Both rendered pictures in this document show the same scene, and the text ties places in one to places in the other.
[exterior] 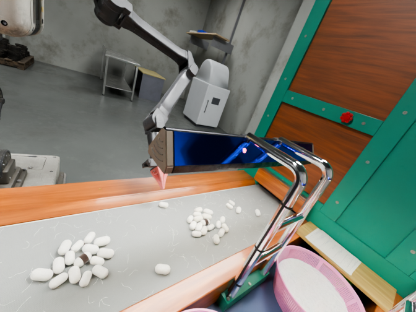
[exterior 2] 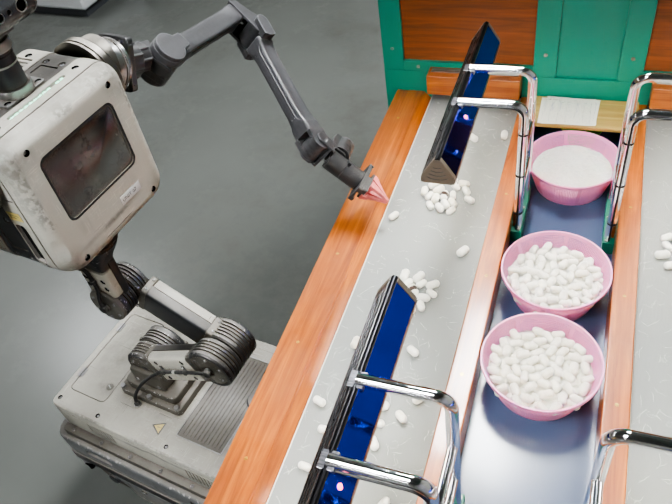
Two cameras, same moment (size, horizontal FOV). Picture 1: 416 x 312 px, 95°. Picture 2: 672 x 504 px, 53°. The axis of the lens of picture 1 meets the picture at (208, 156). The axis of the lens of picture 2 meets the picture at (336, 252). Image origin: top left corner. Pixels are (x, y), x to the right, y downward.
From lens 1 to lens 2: 132 cm
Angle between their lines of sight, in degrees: 27
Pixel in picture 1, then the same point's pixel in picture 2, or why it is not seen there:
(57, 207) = (343, 289)
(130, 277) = (450, 272)
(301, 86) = not seen: outside the picture
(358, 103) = not seen: outside the picture
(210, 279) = (499, 227)
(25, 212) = (335, 307)
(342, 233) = (568, 84)
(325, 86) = not seen: outside the picture
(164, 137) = (441, 165)
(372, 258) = (607, 88)
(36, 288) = (416, 318)
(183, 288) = (490, 246)
